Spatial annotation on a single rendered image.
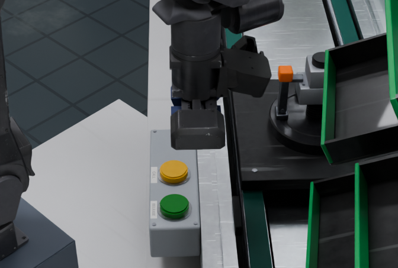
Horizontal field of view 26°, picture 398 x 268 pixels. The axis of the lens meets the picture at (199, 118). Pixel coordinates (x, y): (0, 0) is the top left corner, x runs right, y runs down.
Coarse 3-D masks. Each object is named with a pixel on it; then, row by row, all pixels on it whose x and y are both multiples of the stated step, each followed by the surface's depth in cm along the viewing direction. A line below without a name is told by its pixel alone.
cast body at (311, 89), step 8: (312, 56) 123; (320, 56) 123; (312, 64) 123; (320, 64) 122; (304, 72) 127; (312, 72) 122; (320, 72) 122; (304, 80) 125; (312, 80) 123; (320, 80) 123; (296, 88) 128; (304, 88) 124; (312, 88) 124; (320, 88) 124; (304, 96) 125; (312, 96) 125; (320, 96) 125; (304, 104) 126; (312, 104) 126; (320, 104) 126
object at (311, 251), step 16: (336, 176) 85; (352, 176) 85; (320, 192) 87; (336, 192) 86; (352, 192) 86; (320, 208) 86; (336, 208) 85; (352, 208) 84; (320, 224) 84; (336, 224) 83; (352, 224) 82; (320, 240) 82; (336, 240) 82; (352, 240) 81; (320, 256) 81; (336, 256) 80; (352, 256) 79
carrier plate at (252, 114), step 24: (240, 96) 136; (264, 96) 136; (240, 120) 132; (264, 120) 132; (240, 144) 127; (264, 144) 127; (240, 168) 123; (264, 168) 123; (288, 168) 123; (312, 168) 123; (336, 168) 123
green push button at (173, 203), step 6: (162, 198) 118; (168, 198) 118; (174, 198) 118; (180, 198) 118; (186, 198) 118; (162, 204) 117; (168, 204) 117; (174, 204) 117; (180, 204) 117; (186, 204) 117; (162, 210) 117; (168, 210) 116; (174, 210) 116; (180, 210) 116; (186, 210) 117; (168, 216) 117; (174, 216) 116; (180, 216) 117
